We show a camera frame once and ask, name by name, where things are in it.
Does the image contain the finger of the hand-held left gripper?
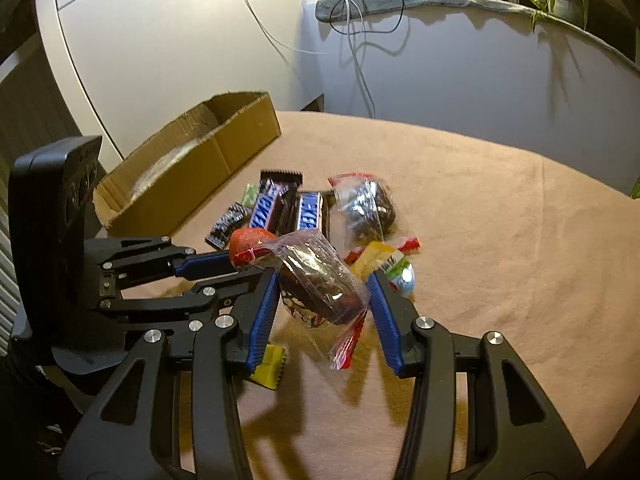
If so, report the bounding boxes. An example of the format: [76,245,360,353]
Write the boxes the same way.
[97,271,263,331]
[85,236,236,291]

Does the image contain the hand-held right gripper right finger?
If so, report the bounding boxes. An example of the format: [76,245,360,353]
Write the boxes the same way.
[367,270,586,480]

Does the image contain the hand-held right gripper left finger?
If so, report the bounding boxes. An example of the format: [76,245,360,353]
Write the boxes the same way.
[60,267,281,480]

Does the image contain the black striped candy packet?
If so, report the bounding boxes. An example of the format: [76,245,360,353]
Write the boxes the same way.
[205,202,251,250]

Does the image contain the red round candy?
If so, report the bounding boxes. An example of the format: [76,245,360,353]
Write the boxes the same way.
[229,227,276,268]

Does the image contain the small yellow candy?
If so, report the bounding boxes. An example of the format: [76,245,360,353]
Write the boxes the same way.
[248,344,287,391]

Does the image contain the clear bag with chocolate cookie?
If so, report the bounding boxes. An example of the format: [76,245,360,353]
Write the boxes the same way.
[235,232,371,371]

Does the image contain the yellow snack packet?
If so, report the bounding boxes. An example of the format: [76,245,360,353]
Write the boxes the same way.
[350,241,401,281]

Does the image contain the brown and blue chocolate bar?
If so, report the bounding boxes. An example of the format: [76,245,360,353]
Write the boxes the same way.
[292,190,331,241]
[248,169,304,233]

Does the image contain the brown cardboard box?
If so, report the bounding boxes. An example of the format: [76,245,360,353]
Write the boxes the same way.
[92,91,282,238]

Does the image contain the red-topped clear cookie bag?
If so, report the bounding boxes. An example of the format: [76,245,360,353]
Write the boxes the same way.
[327,172,397,251]

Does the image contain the white cabinet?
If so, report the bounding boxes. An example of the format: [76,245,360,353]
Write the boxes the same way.
[35,0,326,171]

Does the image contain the grey cloth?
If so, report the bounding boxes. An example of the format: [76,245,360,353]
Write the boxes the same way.
[315,0,640,68]

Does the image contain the thin white cable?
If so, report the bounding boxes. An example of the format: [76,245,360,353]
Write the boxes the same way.
[222,0,347,55]

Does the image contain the thick white cable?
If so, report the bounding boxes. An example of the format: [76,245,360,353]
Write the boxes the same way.
[342,0,377,118]

